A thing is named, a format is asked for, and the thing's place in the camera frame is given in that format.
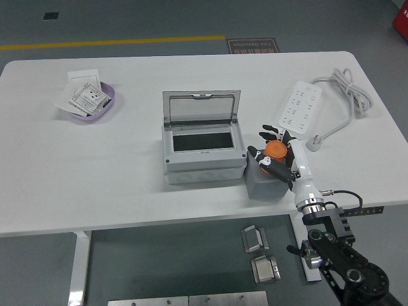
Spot yellow floor tape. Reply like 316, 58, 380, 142
0, 34, 226, 51

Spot grey metal plate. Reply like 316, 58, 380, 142
188, 290, 268, 306
107, 295, 189, 306

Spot black perforated bracket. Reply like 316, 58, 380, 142
342, 205, 385, 218

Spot grey cube with round hole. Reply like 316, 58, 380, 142
244, 149, 296, 201

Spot grey junction box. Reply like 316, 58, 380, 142
161, 90, 248, 186

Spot white flat panel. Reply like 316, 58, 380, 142
54, 83, 89, 117

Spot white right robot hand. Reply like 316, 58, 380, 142
247, 124, 324, 208

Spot white patterned socket panel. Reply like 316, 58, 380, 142
68, 82, 111, 116

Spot orange cylinder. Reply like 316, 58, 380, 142
263, 140, 288, 175

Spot plain white switch plate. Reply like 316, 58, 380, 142
67, 69, 102, 90

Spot white power strip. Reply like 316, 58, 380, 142
275, 80, 323, 141

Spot red object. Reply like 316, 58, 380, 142
391, 6, 408, 33

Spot white power cord with plug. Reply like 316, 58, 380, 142
305, 67, 374, 152

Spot purple plastic tray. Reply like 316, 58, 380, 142
62, 81, 116, 124

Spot small metal clamp block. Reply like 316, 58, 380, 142
241, 224, 270, 254
251, 254, 282, 284

